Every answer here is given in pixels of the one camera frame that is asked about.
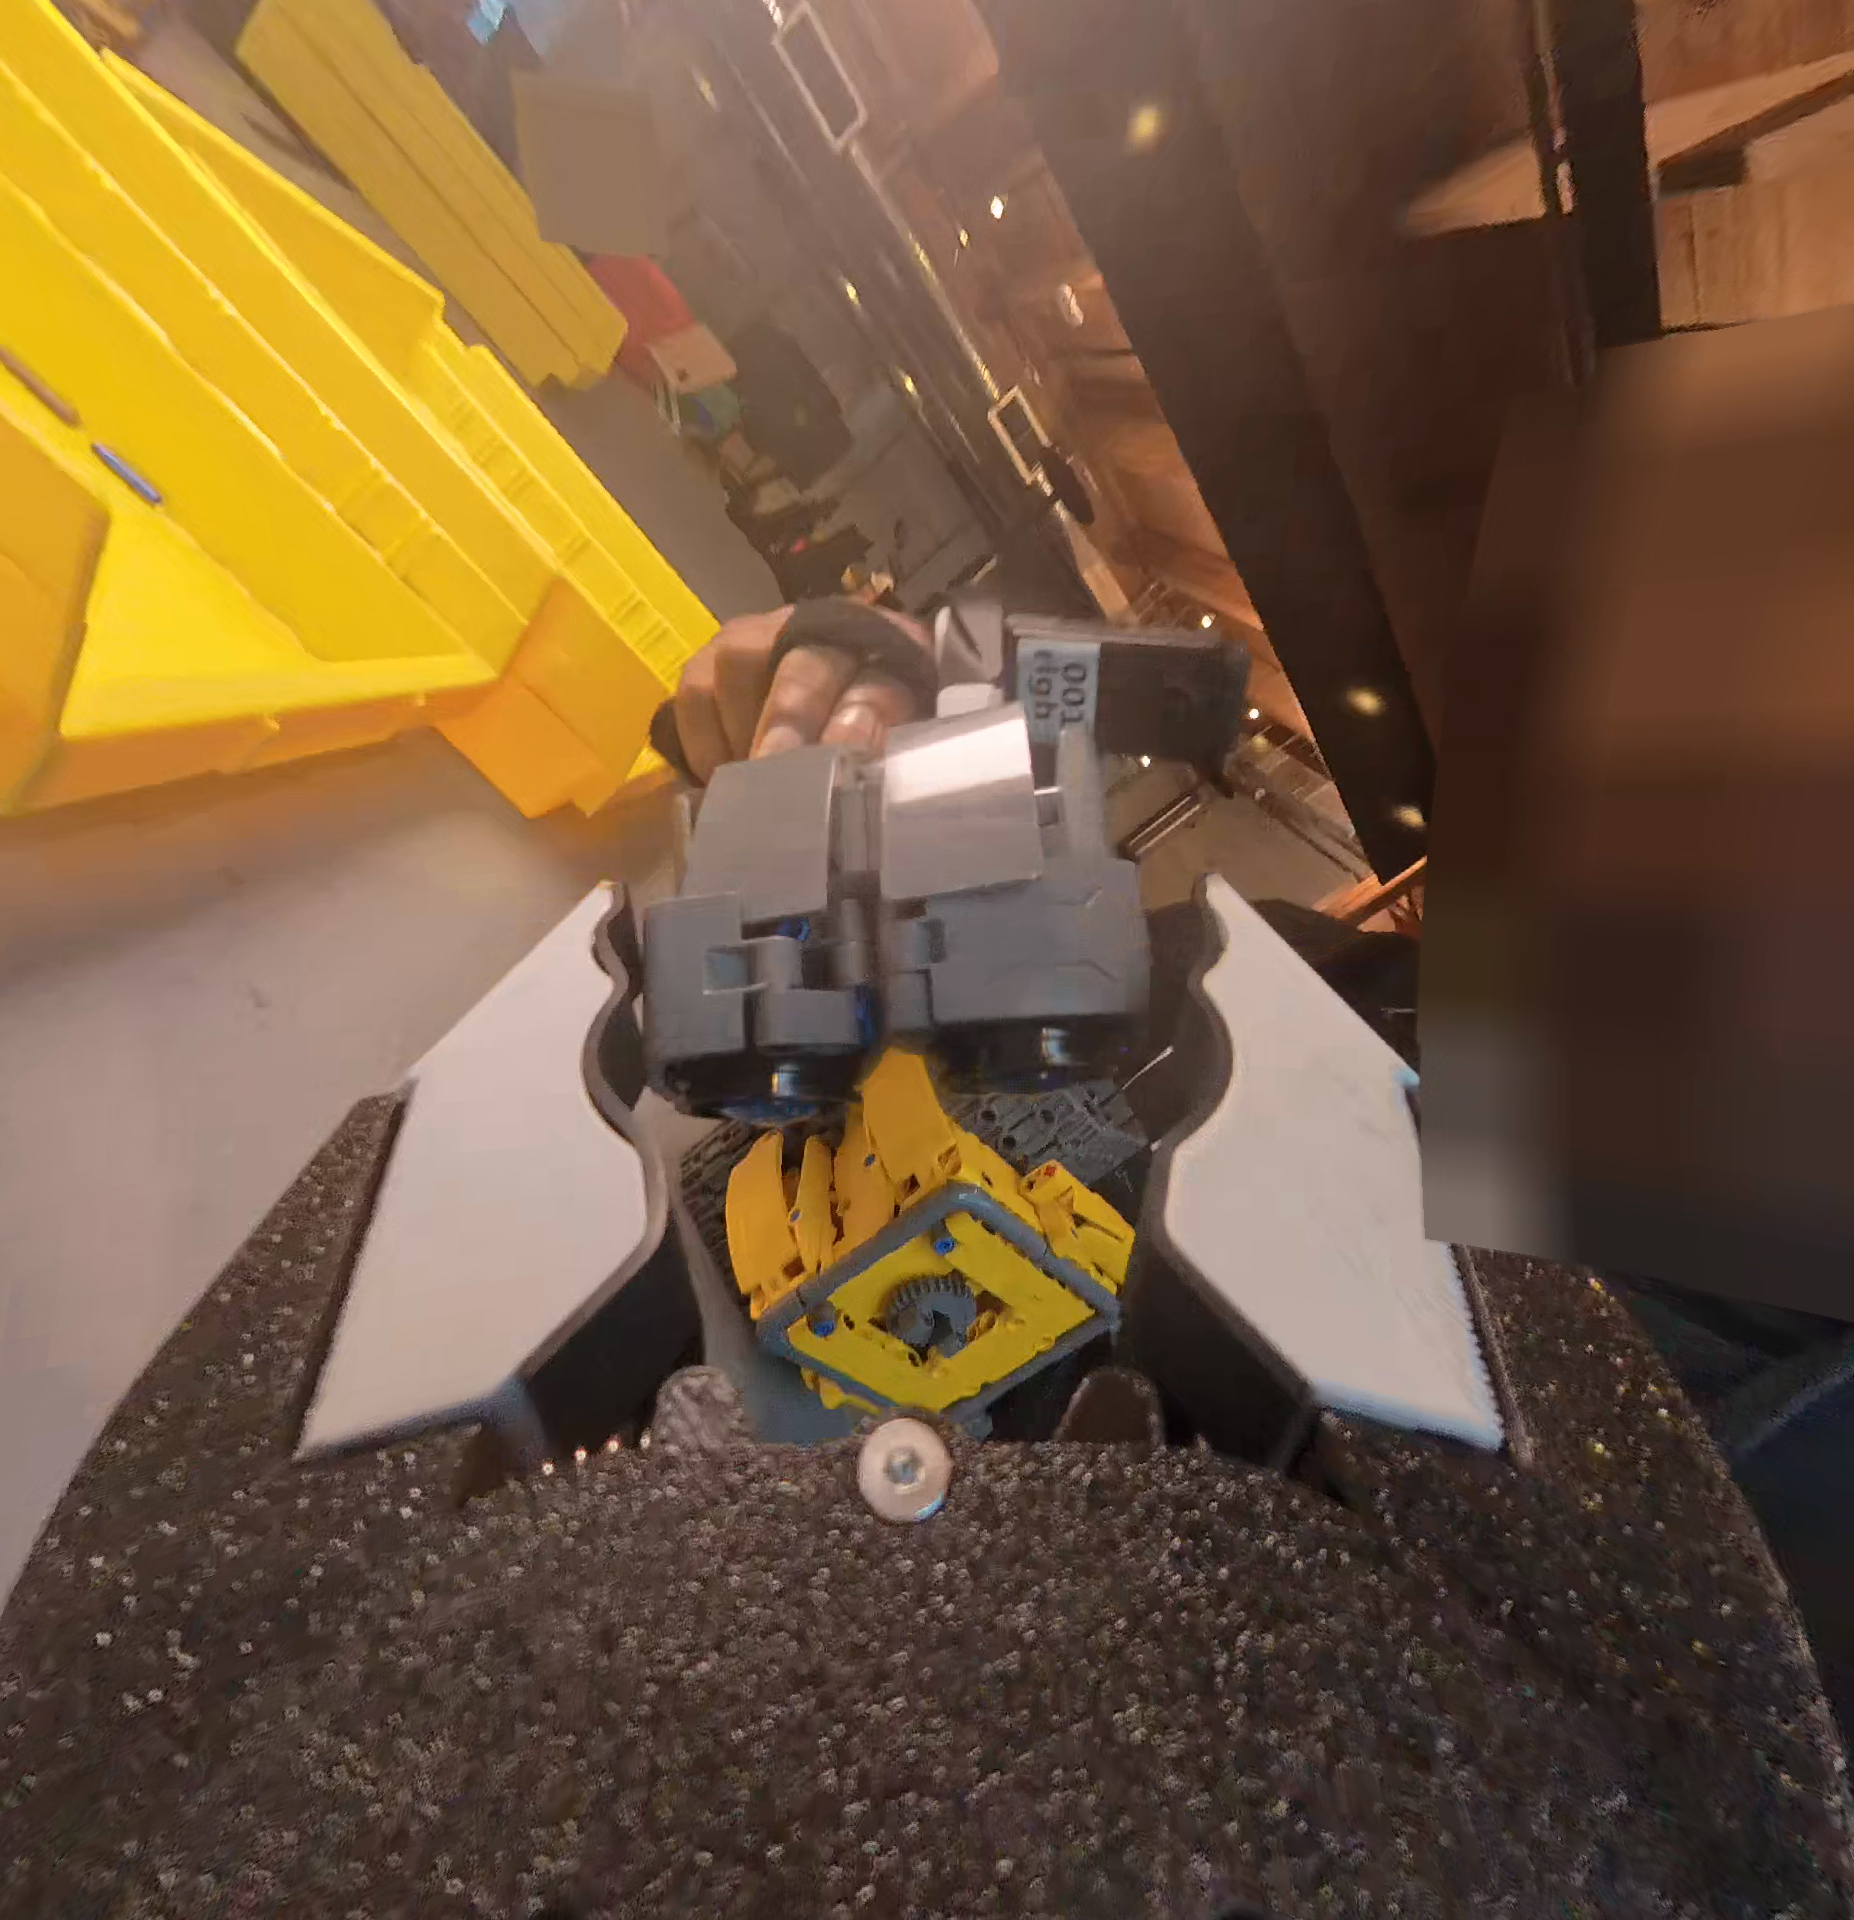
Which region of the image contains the yellow plastic bin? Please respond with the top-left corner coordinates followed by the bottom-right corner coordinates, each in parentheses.
top-left (0, 0), bottom-right (716, 819)

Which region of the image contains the grey Lego engine assembly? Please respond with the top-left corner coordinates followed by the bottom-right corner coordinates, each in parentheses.
top-left (638, 707), bottom-right (1154, 1117)

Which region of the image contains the yellow toy robot body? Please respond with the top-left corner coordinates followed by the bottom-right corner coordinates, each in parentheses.
top-left (669, 1050), bottom-right (1167, 1419)

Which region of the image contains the stack of yellow bins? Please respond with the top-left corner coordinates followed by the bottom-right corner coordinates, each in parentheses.
top-left (238, 0), bottom-right (628, 392)

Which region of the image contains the person's right hand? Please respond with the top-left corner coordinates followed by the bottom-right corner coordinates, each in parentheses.
top-left (667, 601), bottom-right (942, 787)

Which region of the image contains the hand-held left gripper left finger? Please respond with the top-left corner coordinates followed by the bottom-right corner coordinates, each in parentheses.
top-left (298, 882), bottom-right (691, 1457)

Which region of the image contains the red bin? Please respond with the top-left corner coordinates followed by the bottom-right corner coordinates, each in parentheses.
top-left (587, 253), bottom-right (691, 353)

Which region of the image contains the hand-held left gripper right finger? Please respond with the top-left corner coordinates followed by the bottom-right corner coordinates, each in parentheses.
top-left (1130, 874), bottom-right (1503, 1449)

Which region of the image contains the grey desk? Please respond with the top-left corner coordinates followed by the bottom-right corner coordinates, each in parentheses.
top-left (0, 346), bottom-right (787, 1668)

